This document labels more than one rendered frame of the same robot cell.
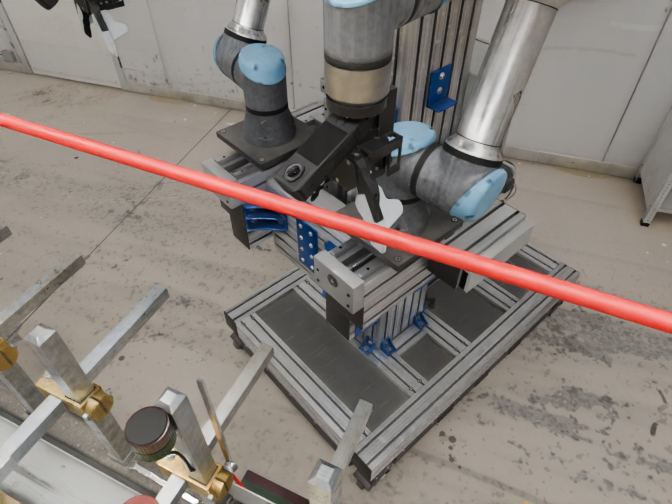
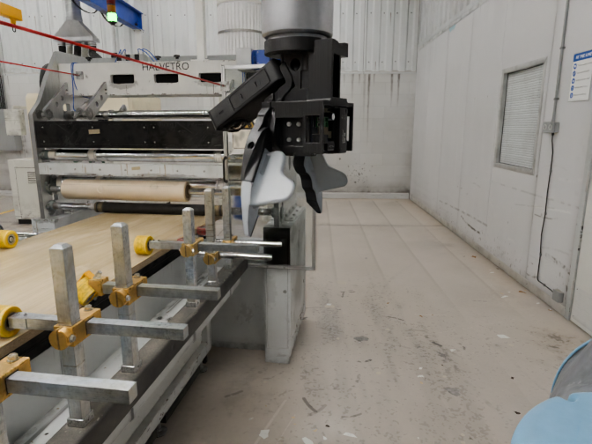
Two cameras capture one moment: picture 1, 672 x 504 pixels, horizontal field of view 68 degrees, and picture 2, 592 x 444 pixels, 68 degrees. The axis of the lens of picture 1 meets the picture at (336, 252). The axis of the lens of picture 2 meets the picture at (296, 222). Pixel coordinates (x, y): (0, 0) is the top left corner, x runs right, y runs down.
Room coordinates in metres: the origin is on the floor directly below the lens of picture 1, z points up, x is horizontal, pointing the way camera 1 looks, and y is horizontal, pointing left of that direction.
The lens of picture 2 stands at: (1.03, 0.06, 1.43)
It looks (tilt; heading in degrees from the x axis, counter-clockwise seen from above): 12 degrees down; 74
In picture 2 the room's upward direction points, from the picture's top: straight up
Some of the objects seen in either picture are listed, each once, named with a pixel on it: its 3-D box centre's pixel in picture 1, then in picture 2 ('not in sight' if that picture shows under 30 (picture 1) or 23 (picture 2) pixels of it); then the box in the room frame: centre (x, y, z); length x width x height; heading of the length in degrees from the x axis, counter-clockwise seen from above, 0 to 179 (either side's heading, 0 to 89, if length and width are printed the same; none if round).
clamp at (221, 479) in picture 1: (195, 473); not in sight; (0.37, 0.26, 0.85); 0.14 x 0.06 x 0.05; 65
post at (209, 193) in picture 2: not in sight; (210, 240); (1.20, 2.06, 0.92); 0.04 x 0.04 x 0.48; 65
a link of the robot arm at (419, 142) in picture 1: (405, 158); not in sight; (0.87, -0.15, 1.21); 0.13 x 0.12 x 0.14; 49
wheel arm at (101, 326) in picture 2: not in sight; (90, 324); (0.82, 1.18, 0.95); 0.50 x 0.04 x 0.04; 155
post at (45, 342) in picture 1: (90, 406); not in sight; (0.46, 0.47, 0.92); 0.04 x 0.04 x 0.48; 65
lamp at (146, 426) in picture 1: (165, 457); not in sight; (0.32, 0.26, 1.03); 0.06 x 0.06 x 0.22; 65
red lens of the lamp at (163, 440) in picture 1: (148, 429); not in sight; (0.32, 0.26, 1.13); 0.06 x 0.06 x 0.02
